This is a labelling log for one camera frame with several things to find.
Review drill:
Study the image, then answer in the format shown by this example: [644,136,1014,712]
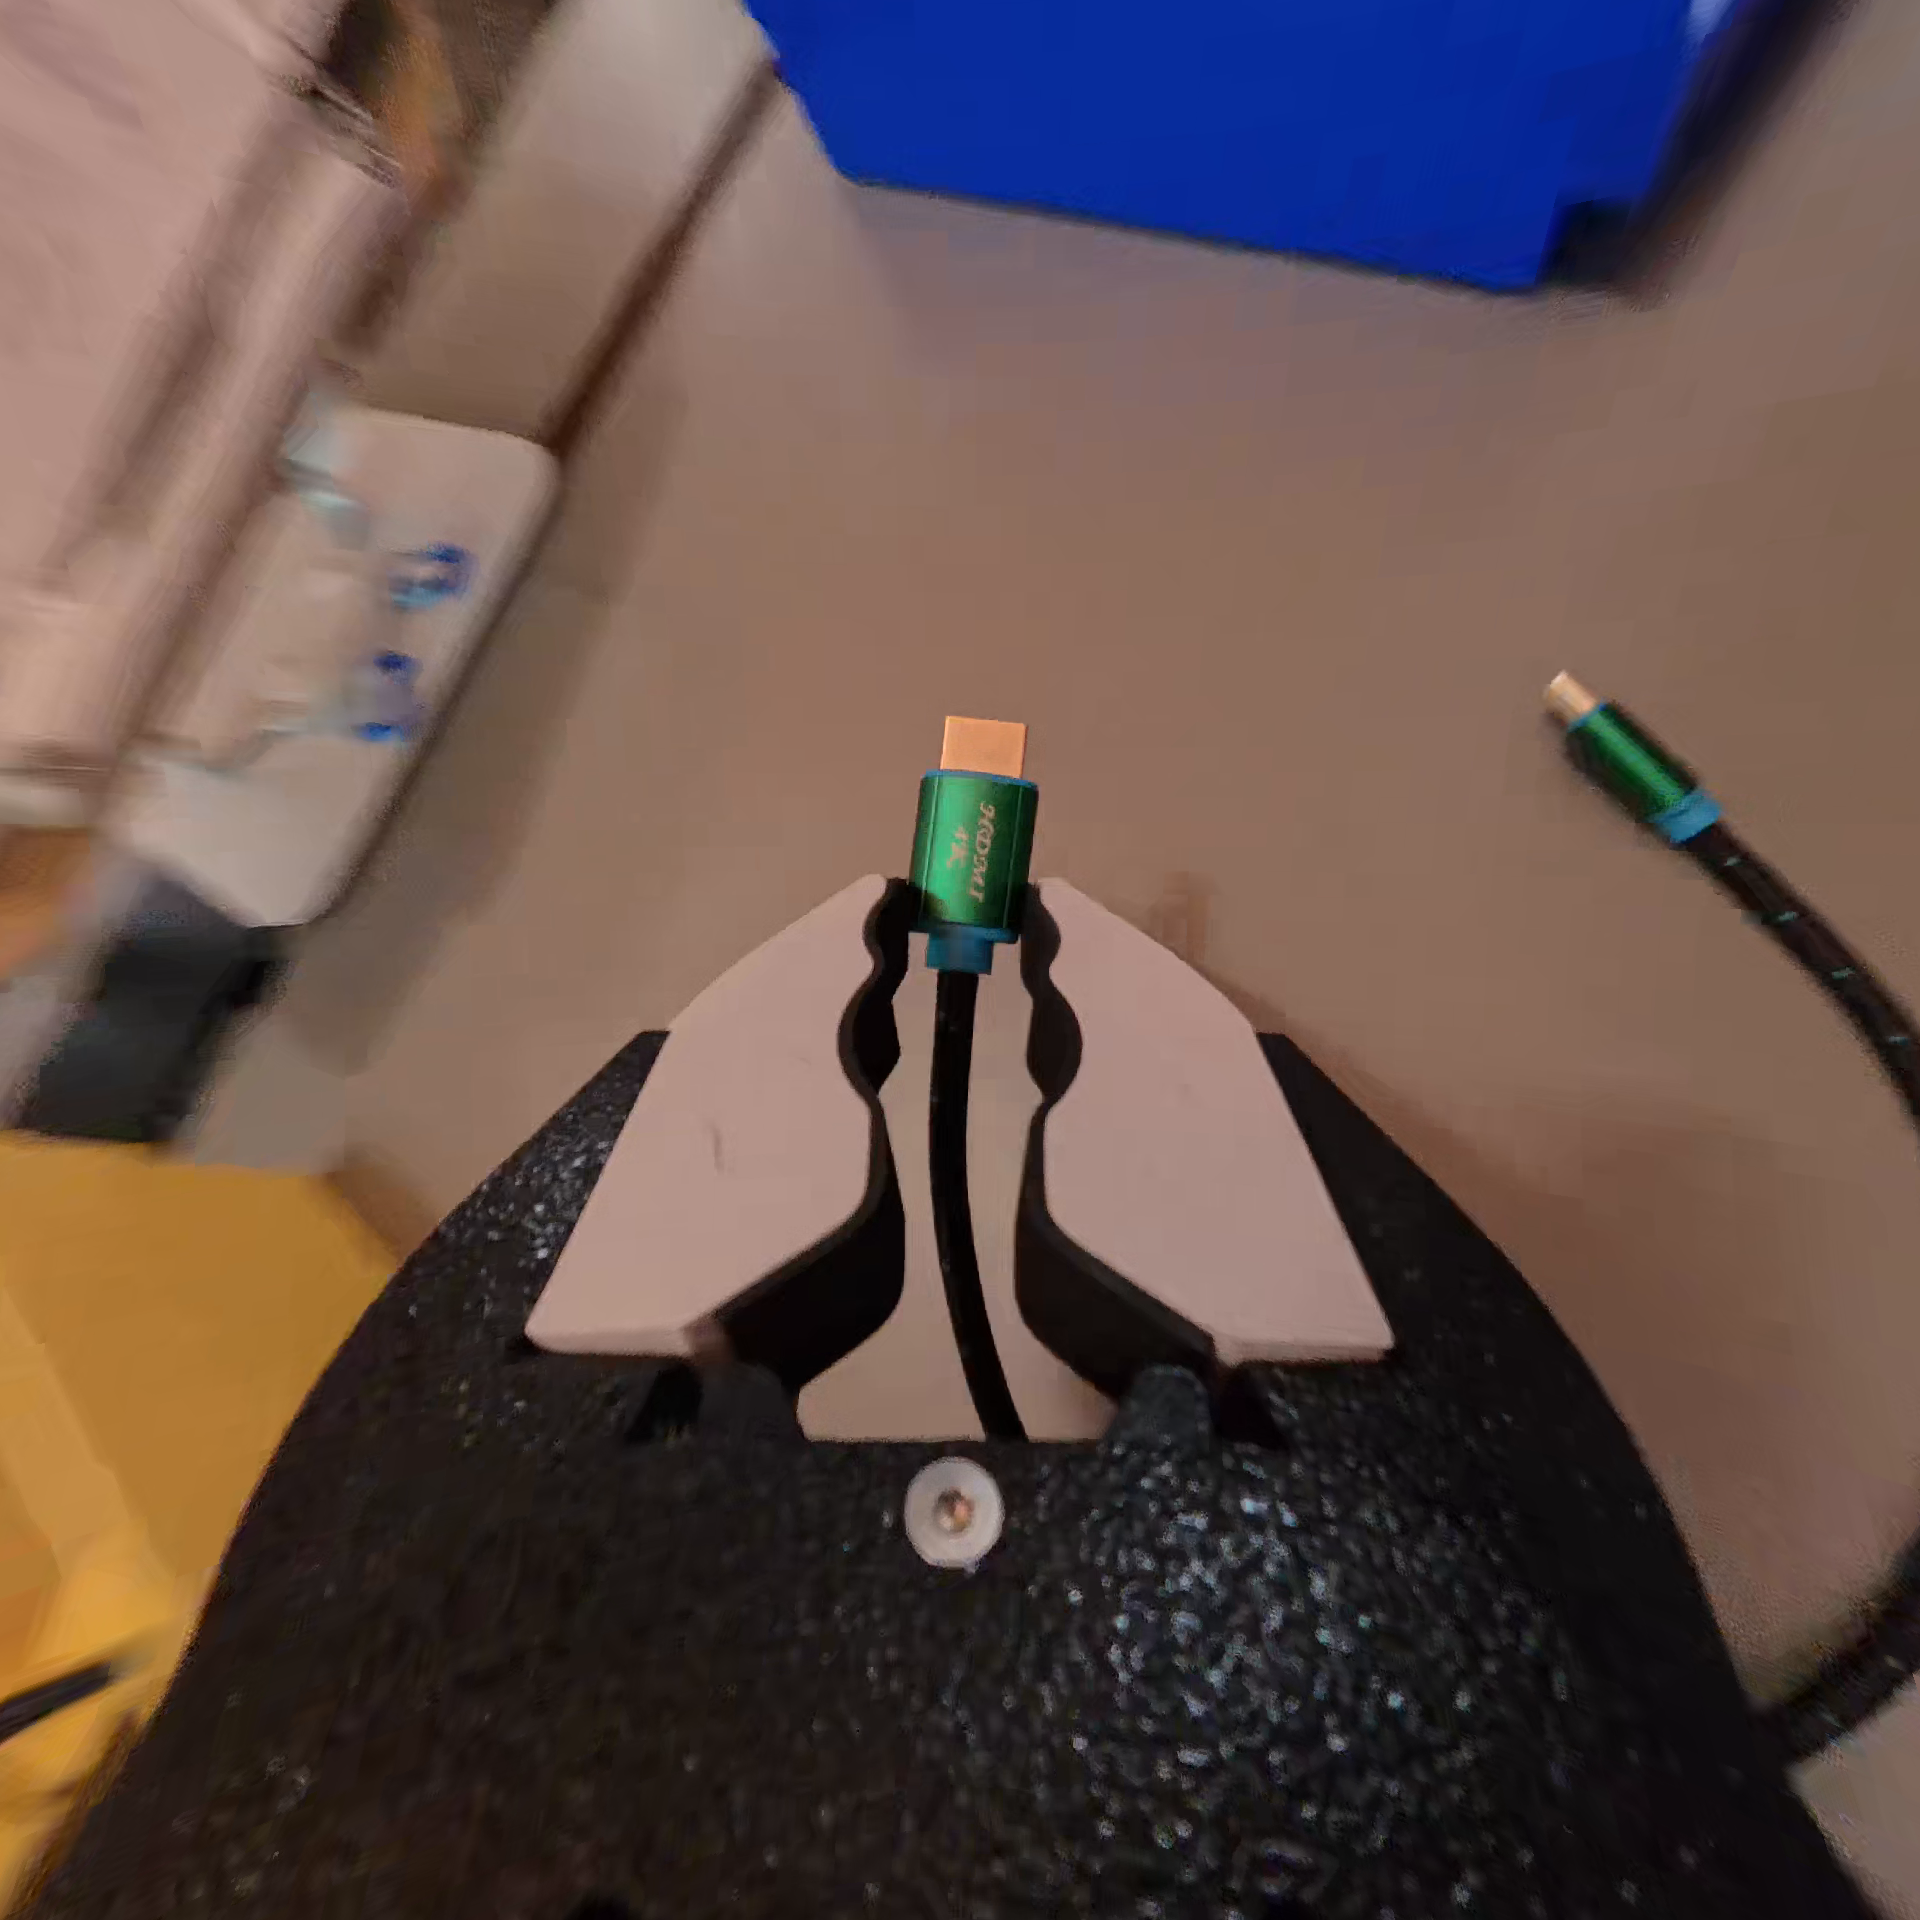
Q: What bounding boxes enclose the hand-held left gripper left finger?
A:
[526,874,911,1384]

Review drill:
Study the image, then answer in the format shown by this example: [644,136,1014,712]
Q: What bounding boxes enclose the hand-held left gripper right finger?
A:
[1016,879,1393,1379]

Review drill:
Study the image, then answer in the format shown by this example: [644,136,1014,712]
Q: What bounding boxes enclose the black braided cable green plugs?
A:
[908,671,1920,1765]

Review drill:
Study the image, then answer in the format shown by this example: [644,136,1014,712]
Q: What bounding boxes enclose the white device with blue loops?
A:
[118,403,566,928]

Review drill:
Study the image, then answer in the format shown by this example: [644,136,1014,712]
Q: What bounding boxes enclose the dark blurred object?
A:
[22,896,289,1146]

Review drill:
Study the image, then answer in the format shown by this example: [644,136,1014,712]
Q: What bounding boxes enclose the blue plastic box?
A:
[745,0,1748,298]

